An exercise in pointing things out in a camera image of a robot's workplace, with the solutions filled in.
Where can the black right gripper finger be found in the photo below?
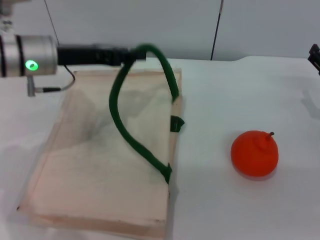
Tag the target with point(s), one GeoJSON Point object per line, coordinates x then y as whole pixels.
{"type": "Point", "coordinates": [315, 56]}

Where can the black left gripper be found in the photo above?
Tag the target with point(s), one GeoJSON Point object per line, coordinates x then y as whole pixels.
{"type": "Point", "coordinates": [82, 55]}

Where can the orange with stem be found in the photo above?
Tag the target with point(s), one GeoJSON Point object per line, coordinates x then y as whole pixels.
{"type": "Point", "coordinates": [253, 157]}

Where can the black vertical pole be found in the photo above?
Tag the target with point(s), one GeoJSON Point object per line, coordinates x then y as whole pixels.
{"type": "Point", "coordinates": [215, 32]}

